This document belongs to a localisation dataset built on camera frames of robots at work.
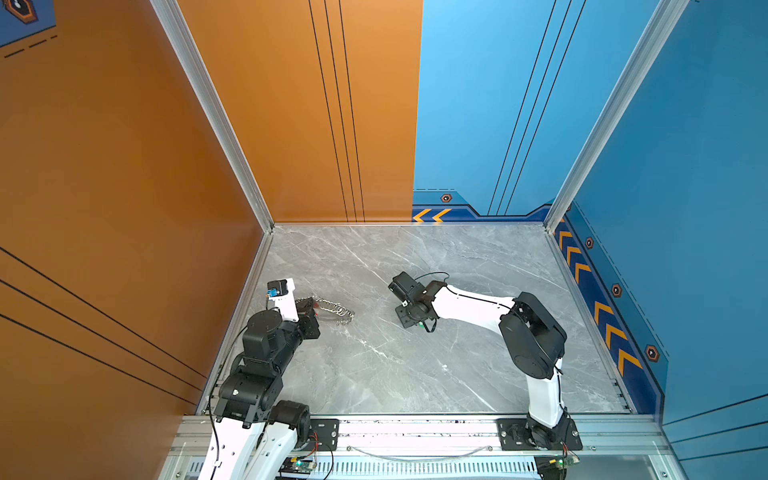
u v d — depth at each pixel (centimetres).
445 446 73
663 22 71
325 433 74
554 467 70
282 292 58
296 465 71
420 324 79
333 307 74
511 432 73
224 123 90
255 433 44
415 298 70
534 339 50
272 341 49
